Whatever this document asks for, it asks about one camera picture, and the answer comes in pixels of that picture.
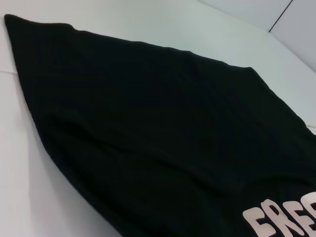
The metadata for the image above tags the black shirt with pink print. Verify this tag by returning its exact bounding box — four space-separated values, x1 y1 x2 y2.
4 14 316 237

